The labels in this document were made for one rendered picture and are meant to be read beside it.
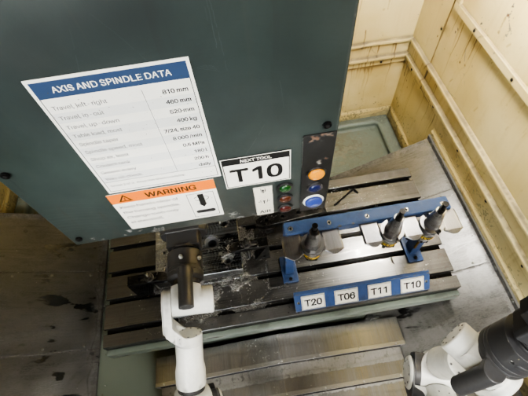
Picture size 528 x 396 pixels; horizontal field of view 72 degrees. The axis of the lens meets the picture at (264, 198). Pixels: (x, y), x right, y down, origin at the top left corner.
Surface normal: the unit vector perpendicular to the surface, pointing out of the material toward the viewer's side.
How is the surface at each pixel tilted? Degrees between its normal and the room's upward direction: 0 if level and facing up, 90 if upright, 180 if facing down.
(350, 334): 7
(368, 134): 0
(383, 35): 90
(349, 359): 8
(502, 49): 90
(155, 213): 90
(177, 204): 90
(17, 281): 24
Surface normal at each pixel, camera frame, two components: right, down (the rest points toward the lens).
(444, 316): -0.46, -0.40
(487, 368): 0.18, -0.62
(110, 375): -0.06, -0.52
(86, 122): 0.15, 0.84
